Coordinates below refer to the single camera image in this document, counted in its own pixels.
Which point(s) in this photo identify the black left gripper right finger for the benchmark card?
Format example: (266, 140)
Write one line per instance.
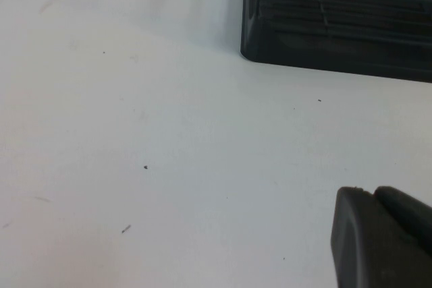
(411, 217)

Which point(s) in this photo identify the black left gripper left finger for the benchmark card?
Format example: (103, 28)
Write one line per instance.
(371, 251)

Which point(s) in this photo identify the black plastic drip tray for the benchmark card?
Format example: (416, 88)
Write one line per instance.
(303, 52)

